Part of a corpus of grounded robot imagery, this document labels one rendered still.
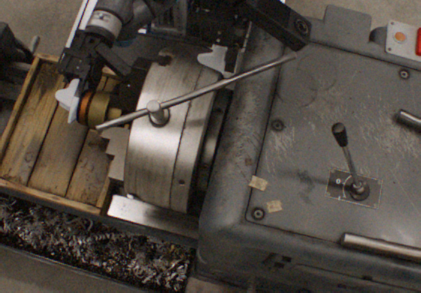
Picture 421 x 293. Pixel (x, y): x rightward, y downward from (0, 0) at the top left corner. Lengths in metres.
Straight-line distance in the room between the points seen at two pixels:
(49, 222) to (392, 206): 1.01
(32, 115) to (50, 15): 1.30
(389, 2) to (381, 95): 1.79
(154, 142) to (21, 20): 1.79
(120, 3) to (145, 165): 0.41
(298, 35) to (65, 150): 0.74
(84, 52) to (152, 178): 0.33
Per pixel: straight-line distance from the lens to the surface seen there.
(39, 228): 1.57
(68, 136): 1.30
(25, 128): 1.34
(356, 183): 0.85
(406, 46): 1.02
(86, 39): 1.16
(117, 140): 1.04
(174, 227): 1.22
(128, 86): 1.01
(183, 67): 0.95
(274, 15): 0.70
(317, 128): 0.89
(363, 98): 0.94
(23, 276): 2.18
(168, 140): 0.90
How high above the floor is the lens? 2.06
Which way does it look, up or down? 69 degrees down
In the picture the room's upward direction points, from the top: 3 degrees clockwise
